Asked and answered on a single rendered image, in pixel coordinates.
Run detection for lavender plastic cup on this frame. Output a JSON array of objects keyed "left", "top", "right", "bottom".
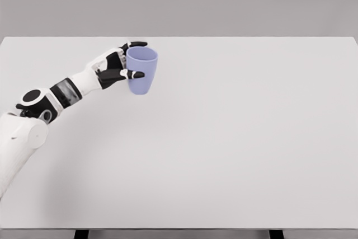
[{"left": 125, "top": 46, "right": 159, "bottom": 96}]

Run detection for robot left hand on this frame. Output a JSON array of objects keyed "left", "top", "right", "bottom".
[{"left": 84, "top": 41, "right": 148, "bottom": 90}]

